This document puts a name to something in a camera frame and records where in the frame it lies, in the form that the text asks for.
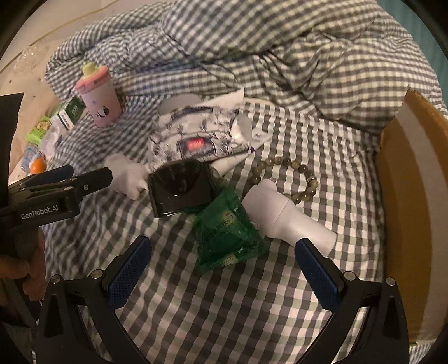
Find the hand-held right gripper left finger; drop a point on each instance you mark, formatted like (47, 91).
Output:
(129, 273)

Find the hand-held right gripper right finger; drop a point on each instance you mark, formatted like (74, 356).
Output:
(318, 276)

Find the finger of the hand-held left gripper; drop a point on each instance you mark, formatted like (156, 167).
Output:
(91, 180)
(52, 173)

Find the white plush toy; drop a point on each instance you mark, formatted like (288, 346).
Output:
(126, 175)

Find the white plastic bottle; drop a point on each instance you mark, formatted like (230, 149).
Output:
(280, 213)

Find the green transparent packet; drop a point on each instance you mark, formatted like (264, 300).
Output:
(224, 231)

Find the black and white tissue pack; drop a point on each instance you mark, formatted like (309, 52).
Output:
(196, 126)

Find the cardboard box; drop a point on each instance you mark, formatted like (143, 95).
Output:
(395, 175)

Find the person's left hand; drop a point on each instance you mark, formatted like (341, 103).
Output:
(33, 273)

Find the orange ball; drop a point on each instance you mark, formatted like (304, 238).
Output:
(37, 165)

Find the blue and white packet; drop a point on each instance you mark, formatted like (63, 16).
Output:
(29, 155)

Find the clear plastic bag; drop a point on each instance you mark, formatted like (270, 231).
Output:
(52, 138)

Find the green snack packet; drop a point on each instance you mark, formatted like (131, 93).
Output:
(40, 127)

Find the green and white medicine box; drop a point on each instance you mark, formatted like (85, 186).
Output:
(71, 112)

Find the pink plush toy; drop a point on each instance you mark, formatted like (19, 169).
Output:
(99, 101)

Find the grey checked bed sheet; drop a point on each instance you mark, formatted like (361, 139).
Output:
(210, 332)

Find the grey checked duvet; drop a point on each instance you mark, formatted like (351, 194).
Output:
(280, 52)

